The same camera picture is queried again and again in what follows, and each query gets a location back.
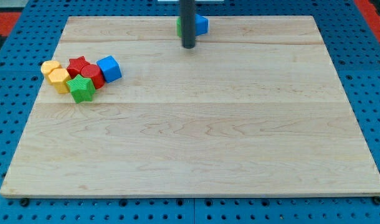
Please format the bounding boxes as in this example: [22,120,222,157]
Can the green star block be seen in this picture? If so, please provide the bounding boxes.
[67,75,95,103]

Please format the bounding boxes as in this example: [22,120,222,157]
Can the red star block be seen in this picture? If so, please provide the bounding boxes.
[67,56,90,79]

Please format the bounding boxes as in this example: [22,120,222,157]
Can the light wooden board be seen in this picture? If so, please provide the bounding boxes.
[0,16,380,198]

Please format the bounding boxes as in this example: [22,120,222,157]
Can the blue pentagon block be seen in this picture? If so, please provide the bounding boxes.
[195,14,209,36]

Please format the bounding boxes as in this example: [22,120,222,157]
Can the blue cube block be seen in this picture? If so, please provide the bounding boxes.
[97,55,122,83]

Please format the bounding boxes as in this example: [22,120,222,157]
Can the green block behind rod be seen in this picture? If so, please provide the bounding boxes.
[176,17,182,37]

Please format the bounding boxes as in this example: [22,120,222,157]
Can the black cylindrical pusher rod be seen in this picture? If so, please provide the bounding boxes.
[179,0,196,49]

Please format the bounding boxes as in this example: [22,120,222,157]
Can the red cylinder block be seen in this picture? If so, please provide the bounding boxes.
[80,64,105,89]

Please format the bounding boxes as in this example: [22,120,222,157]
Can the yellow hexagon block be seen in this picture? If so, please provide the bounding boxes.
[49,68,71,94]

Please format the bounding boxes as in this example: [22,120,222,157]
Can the yellow heart block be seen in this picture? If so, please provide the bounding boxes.
[40,60,62,85]

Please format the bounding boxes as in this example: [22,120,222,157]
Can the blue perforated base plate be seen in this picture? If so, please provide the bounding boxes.
[0,0,380,223]

